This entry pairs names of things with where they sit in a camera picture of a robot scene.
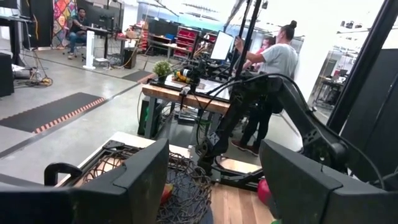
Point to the low black cabinet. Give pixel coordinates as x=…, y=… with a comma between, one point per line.
x=6, y=74

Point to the plain black floor mat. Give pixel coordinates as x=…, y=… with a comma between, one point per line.
x=136, y=75

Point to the tall black cabinet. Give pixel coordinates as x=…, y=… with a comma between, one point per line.
x=40, y=25

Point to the black vertical pole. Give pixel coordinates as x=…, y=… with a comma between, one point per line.
x=247, y=40

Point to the green lime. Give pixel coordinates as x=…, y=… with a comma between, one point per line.
x=276, y=221

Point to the small potted plant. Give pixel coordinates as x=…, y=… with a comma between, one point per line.
x=161, y=68

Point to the black desk with monitors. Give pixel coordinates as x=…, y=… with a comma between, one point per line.
x=99, y=18

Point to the red bin shelf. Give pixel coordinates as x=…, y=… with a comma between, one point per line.
x=186, y=40

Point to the white monitor screen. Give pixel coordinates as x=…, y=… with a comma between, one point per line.
x=221, y=46

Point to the black trash bin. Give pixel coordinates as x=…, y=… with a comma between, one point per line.
x=130, y=57

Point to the black striped-edge floor mat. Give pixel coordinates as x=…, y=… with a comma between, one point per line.
x=46, y=112

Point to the white tower fan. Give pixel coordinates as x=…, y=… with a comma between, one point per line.
x=89, y=49

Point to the person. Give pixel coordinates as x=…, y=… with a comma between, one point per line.
x=77, y=31
x=267, y=43
x=280, y=59

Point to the black flat panel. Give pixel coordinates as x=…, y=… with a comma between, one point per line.
x=373, y=124

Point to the cluttered office desk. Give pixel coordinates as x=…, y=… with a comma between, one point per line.
x=329, y=84

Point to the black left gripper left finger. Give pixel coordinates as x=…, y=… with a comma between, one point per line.
x=93, y=205

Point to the colourful wall hanging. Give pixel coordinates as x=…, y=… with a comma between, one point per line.
x=63, y=18

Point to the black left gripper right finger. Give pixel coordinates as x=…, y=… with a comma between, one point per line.
x=311, y=199

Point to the wooden workbench table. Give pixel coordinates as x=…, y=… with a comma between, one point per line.
x=174, y=94

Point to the pink red round fruit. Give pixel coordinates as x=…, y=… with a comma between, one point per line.
x=264, y=191

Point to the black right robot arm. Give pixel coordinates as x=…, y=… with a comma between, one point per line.
x=311, y=130

